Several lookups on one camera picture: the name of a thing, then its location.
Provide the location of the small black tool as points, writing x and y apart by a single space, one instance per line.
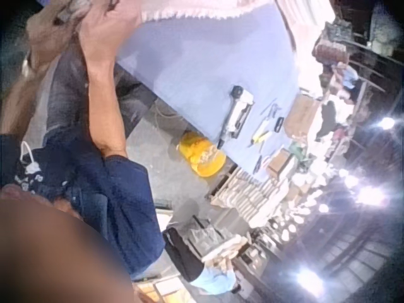
279 123

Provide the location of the person's right fingers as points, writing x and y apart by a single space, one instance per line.
126 11

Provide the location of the cluttered shelf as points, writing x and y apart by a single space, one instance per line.
342 82

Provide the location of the green tool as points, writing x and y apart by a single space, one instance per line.
298 151

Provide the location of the silver wrist watch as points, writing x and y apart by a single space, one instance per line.
26 65

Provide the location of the wooden frame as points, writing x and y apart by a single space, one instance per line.
167 288

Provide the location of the white pneumatic staple gun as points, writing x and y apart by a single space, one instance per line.
239 110

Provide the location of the large cardboard box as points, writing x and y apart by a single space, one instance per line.
300 115

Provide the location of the heap of white round pieces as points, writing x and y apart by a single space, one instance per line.
309 195

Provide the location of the grey hand tool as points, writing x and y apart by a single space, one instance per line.
73 7

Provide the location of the small brown box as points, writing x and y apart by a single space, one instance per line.
280 162

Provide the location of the person's legs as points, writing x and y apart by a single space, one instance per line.
64 91

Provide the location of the yellow hard hat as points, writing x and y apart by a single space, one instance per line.
202 155

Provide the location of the pink fringed cloth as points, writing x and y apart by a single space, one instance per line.
202 9

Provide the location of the dark slim hand tool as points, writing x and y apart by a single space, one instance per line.
260 163

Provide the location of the person's left hand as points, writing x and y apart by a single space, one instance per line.
47 31

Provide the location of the person's right hand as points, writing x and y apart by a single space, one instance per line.
104 34

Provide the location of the scissors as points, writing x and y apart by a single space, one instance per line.
270 109

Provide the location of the blue table cover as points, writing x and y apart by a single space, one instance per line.
195 72

